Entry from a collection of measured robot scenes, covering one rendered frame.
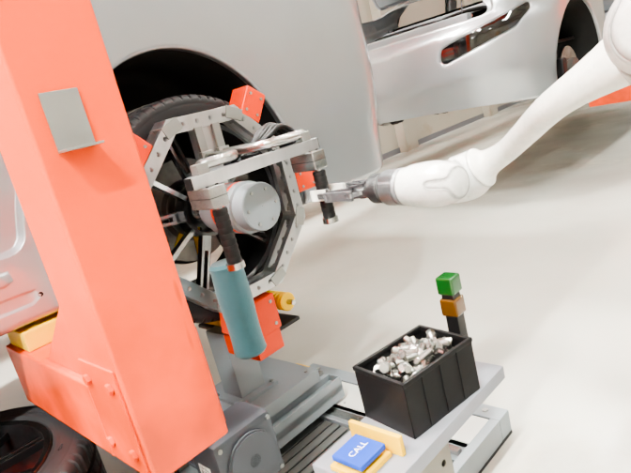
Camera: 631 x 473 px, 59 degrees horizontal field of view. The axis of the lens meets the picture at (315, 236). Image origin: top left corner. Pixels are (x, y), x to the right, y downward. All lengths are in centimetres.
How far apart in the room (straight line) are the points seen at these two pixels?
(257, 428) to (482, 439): 65
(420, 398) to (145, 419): 49
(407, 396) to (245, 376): 88
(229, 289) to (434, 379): 58
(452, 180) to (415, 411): 49
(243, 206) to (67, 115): 60
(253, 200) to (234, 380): 65
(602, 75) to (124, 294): 89
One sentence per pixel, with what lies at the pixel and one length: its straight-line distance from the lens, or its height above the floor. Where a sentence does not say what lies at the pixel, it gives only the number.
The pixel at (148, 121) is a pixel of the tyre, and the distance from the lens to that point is 155.
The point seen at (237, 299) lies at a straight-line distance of 143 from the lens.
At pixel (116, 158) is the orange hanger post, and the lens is 96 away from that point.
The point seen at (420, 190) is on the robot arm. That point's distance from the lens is 126.
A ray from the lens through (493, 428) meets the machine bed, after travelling 174.
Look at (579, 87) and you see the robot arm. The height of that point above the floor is 99.
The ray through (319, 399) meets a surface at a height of 15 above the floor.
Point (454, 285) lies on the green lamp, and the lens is 120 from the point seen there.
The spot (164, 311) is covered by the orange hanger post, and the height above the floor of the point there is 80.
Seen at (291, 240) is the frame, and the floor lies 68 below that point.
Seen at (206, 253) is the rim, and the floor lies 73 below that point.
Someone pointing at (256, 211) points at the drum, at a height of 84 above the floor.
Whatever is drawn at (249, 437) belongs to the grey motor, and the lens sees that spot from 136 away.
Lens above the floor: 108
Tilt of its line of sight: 14 degrees down
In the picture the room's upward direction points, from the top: 14 degrees counter-clockwise
